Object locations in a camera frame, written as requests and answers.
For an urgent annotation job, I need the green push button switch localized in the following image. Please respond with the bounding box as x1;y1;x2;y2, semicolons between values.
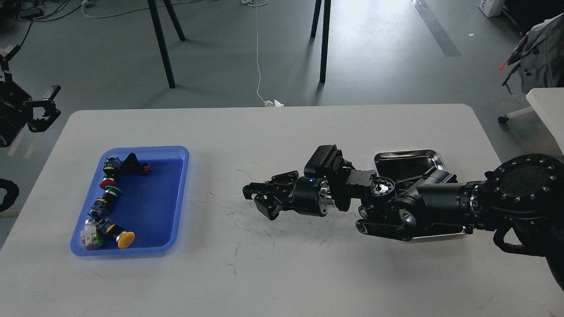
90;185;122;214

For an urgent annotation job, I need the white office chair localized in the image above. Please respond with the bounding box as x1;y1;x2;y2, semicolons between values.
497;106;534;124

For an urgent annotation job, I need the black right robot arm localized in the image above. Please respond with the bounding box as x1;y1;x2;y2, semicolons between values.
242;147;563;287

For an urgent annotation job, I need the red push button switch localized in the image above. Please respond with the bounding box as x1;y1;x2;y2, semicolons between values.
99;174;119;190

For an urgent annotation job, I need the white floor cable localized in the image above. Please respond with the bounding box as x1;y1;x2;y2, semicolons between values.
241;0;285;107

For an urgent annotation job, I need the blue plastic tray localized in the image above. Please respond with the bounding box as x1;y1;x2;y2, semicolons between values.
69;146;189;256

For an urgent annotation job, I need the black table leg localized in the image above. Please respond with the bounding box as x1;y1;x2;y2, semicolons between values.
147;0;186;89
310;0;332;84

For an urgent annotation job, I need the black right table leg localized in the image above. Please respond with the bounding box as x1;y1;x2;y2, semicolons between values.
310;0;332;84

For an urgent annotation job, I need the silver metal tray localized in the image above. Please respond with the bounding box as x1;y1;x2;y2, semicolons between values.
373;150;469;243

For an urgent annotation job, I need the yellow push button switch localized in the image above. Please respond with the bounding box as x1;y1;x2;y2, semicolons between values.
105;224;136;249

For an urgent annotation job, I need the black left table leg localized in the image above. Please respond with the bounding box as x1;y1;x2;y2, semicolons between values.
147;0;186;89

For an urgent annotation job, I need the green white switch block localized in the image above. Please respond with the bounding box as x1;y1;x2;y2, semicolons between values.
80;219;104;251

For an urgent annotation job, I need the white side table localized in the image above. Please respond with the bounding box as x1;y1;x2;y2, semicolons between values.
526;88;564;152

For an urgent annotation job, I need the black red industrial part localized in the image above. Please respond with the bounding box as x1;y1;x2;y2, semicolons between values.
121;152;152;175

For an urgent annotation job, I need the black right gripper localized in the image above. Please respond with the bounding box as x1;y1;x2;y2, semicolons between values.
242;170;331;221

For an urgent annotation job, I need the white cardboard box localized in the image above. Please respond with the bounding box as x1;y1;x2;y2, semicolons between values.
477;0;505;18

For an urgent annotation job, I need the grey backpack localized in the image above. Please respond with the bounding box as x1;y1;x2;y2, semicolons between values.
499;14;564;94

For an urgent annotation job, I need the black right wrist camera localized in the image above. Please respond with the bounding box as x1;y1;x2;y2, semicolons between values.
304;144;345;178

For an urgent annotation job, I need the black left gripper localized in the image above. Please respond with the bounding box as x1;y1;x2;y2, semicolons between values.
0;44;61;147

